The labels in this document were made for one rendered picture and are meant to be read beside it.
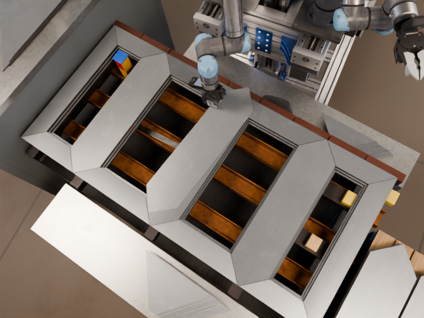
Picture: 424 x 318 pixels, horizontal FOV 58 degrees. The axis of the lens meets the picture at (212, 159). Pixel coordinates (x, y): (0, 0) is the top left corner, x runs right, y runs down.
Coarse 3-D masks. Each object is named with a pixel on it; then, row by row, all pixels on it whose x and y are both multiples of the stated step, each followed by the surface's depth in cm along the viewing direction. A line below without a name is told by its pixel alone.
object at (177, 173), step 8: (168, 160) 173; (160, 168) 172; (168, 168) 172; (176, 168) 171; (184, 168) 171; (168, 176) 170; (176, 176) 170; (184, 176) 170; (192, 176) 170; (184, 184) 169; (192, 184) 168
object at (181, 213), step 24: (120, 48) 196; (96, 72) 192; (120, 144) 179; (288, 144) 174; (72, 168) 175; (216, 168) 173; (336, 168) 167; (192, 192) 167; (360, 192) 164; (168, 216) 165; (216, 240) 162; (336, 240) 157; (288, 288) 154
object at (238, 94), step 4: (224, 92) 181; (228, 92) 181; (232, 92) 181; (236, 92) 181; (240, 92) 181; (244, 92) 181; (232, 96) 180; (236, 96) 180; (240, 96) 180; (244, 96) 180; (248, 96) 180; (240, 100) 179; (244, 100) 179; (248, 100) 179; (244, 104) 179; (248, 104) 178; (248, 108) 178; (252, 108) 178
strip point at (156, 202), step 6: (150, 192) 169; (156, 192) 168; (150, 198) 168; (156, 198) 168; (162, 198) 167; (150, 204) 167; (156, 204) 167; (162, 204) 167; (168, 204) 166; (150, 210) 166; (156, 210) 166; (162, 210) 166
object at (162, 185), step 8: (160, 176) 171; (152, 184) 170; (160, 184) 170; (168, 184) 169; (176, 184) 169; (160, 192) 168; (168, 192) 168; (176, 192) 168; (184, 192) 167; (168, 200) 167; (176, 200) 167
